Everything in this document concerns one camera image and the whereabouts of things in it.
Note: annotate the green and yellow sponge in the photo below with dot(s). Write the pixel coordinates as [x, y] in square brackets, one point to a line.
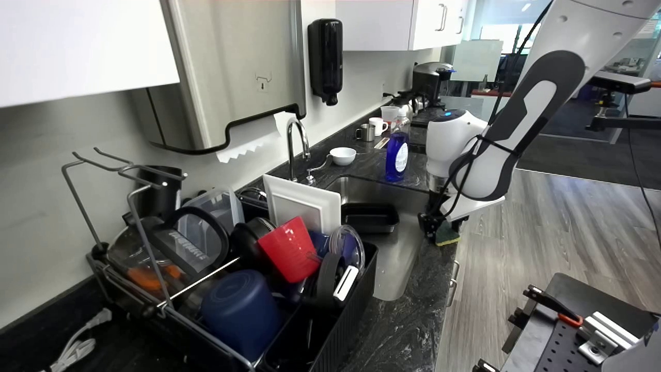
[450, 240]

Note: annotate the black dish rack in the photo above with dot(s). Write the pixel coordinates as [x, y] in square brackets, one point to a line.
[344, 316]

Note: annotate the red plastic cup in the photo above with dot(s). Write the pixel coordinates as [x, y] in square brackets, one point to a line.
[290, 251]

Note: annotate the stainless steel sink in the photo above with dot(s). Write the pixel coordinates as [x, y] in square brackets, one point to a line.
[395, 260]

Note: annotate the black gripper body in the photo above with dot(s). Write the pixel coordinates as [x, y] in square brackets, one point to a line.
[437, 212]

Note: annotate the black rimmed glass lid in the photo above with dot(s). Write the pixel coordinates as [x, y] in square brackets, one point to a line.
[199, 238]

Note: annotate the blue cup on counter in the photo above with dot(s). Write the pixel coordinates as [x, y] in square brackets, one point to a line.
[397, 159]

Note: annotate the black utensil cup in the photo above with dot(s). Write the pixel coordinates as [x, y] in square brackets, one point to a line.
[162, 196]

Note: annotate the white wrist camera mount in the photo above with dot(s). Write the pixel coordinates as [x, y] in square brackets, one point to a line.
[468, 209]

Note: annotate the white upper cabinet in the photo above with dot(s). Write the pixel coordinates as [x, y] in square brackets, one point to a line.
[378, 24]
[83, 47]

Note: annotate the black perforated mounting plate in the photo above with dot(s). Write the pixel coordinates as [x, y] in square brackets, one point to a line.
[551, 352]

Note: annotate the black coffee machine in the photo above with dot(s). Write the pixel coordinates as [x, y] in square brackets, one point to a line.
[433, 84]

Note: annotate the black wall soap dispenser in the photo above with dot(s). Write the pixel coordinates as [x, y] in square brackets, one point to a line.
[325, 58]

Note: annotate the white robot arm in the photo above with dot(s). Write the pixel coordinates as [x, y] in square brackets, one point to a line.
[544, 89]

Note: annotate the white paper towel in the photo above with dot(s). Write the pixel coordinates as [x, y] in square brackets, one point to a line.
[249, 141]

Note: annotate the white mug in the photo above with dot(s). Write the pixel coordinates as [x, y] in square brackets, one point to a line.
[378, 126]

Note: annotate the white board panel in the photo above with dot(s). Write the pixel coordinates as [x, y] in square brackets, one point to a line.
[476, 60]

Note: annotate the clear plastic container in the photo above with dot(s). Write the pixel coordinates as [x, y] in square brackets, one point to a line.
[220, 207]

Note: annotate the black workbench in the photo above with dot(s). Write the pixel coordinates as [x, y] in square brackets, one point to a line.
[630, 86]

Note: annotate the white ceramic bowl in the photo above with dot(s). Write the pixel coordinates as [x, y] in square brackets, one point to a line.
[342, 155]

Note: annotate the stainless steel cup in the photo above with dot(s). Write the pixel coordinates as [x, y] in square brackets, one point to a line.
[364, 132]

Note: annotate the blue plastic bowl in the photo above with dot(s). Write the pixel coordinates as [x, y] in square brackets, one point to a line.
[241, 313]

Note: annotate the silver aluminium bracket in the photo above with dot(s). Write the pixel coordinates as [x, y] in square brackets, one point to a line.
[610, 333]

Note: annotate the white rectangular plate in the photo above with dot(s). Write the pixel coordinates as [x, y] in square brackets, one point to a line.
[303, 202]

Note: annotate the chrome sink faucet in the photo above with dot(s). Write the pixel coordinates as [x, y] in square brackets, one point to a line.
[288, 155]

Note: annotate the orange utensil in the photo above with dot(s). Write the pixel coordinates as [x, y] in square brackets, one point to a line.
[148, 277]

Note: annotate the steel paper towel dispenser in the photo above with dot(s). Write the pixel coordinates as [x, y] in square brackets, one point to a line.
[234, 62]

